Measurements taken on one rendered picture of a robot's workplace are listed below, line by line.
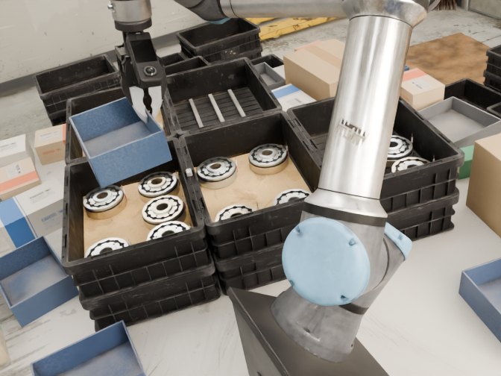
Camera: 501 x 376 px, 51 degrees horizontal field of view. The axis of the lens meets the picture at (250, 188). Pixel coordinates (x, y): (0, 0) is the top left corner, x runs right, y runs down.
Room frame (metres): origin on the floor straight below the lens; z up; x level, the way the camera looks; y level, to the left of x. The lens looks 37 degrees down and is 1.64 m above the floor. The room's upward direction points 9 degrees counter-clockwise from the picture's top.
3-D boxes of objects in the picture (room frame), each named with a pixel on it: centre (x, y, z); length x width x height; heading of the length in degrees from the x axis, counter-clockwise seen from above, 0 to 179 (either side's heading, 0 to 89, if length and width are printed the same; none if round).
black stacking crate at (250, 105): (1.45, 0.05, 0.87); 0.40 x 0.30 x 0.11; 9
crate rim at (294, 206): (1.05, -0.01, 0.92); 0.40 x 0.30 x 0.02; 9
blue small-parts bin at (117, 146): (0.97, 0.25, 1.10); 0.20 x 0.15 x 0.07; 21
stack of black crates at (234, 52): (2.87, 0.04, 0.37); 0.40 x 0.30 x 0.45; 110
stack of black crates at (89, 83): (2.60, 0.79, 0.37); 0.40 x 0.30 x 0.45; 110
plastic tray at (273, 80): (1.87, -0.04, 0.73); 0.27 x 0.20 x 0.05; 107
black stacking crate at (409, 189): (1.10, -0.31, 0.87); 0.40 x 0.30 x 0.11; 9
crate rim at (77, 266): (1.00, 0.28, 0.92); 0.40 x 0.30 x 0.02; 9
